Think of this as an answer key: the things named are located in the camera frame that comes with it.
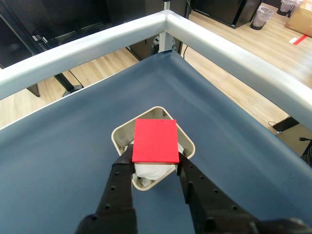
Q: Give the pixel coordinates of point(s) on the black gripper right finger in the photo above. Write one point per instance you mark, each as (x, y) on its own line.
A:
(209, 204)

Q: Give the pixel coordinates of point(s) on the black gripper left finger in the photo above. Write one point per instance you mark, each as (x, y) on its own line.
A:
(117, 190)

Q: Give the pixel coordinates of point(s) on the red cube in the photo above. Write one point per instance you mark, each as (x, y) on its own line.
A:
(156, 141)

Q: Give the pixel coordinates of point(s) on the beige square box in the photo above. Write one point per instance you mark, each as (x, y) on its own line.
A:
(187, 146)

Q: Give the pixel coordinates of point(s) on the brown cardboard box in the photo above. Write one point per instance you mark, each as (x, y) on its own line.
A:
(302, 19)

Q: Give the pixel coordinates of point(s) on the white crumpled tissue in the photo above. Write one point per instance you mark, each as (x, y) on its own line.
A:
(151, 171)

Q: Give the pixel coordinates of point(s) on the dark blue mat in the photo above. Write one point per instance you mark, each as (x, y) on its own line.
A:
(61, 146)

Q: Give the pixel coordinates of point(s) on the black desk leg foot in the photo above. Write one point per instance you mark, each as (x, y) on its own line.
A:
(67, 84)

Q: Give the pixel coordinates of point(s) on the red floor tape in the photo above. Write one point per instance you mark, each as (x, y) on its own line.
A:
(301, 39)

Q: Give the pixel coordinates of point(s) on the mesh trash bin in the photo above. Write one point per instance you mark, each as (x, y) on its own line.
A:
(262, 17)
(287, 6)

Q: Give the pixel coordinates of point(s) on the black cabinet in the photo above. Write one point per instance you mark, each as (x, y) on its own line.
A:
(219, 9)

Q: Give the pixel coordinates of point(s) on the silver padded frame rail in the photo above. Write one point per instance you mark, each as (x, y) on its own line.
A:
(73, 51)
(243, 63)

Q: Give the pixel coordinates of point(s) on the grey metal frame post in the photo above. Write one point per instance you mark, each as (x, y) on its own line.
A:
(165, 41)

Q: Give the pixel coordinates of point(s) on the black desk frame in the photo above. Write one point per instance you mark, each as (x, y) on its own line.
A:
(73, 19)

